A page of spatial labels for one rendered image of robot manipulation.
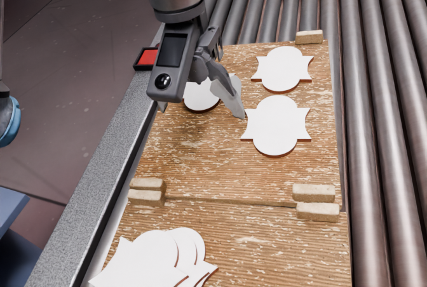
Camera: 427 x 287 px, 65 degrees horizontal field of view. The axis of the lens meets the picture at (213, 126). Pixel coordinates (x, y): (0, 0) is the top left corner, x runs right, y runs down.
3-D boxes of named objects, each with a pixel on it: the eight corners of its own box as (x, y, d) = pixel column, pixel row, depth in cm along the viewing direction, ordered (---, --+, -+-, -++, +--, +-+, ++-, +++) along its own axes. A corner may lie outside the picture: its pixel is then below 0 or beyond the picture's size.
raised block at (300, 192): (292, 202, 51) (291, 193, 49) (292, 191, 52) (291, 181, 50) (334, 204, 49) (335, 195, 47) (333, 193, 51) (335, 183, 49)
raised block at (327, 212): (295, 220, 49) (295, 211, 47) (296, 208, 50) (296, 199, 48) (339, 223, 47) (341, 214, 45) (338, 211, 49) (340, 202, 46)
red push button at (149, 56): (138, 68, 85) (136, 64, 84) (146, 54, 89) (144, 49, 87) (160, 68, 83) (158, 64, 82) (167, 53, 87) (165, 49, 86)
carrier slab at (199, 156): (130, 198, 59) (127, 193, 58) (182, 53, 85) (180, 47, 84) (341, 210, 50) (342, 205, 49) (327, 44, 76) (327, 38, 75)
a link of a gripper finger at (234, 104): (262, 93, 57) (225, 55, 54) (255, 117, 54) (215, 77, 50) (248, 101, 59) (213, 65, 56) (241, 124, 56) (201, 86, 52)
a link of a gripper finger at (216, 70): (243, 86, 52) (204, 46, 49) (241, 93, 51) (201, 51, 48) (222, 99, 55) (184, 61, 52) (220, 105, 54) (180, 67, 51)
